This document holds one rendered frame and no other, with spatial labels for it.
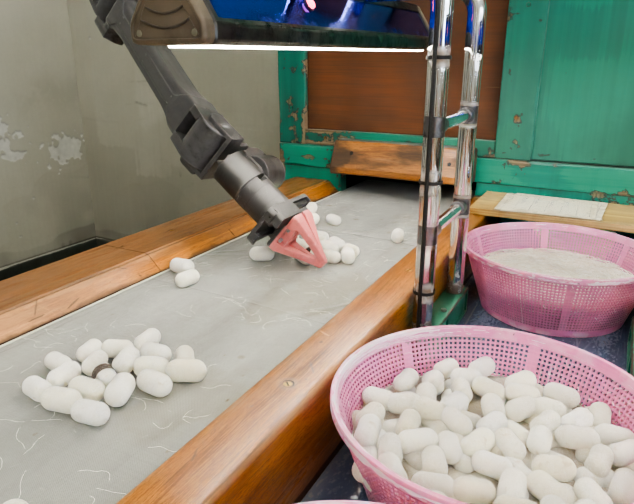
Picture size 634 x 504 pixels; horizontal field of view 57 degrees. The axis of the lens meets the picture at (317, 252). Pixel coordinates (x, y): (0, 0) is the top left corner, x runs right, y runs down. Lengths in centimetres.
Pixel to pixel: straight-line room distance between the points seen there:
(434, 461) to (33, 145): 273
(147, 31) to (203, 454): 34
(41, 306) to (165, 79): 40
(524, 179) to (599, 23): 29
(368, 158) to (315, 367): 76
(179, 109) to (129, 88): 201
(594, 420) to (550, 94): 75
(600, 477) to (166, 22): 49
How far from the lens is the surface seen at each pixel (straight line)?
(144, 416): 54
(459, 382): 57
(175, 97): 92
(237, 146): 88
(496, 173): 121
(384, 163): 122
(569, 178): 119
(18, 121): 298
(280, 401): 49
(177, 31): 51
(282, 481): 49
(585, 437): 53
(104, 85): 303
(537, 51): 118
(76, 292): 77
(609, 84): 118
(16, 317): 73
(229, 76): 252
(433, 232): 66
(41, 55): 306
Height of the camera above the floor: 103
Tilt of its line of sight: 19 degrees down
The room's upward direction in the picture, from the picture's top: straight up
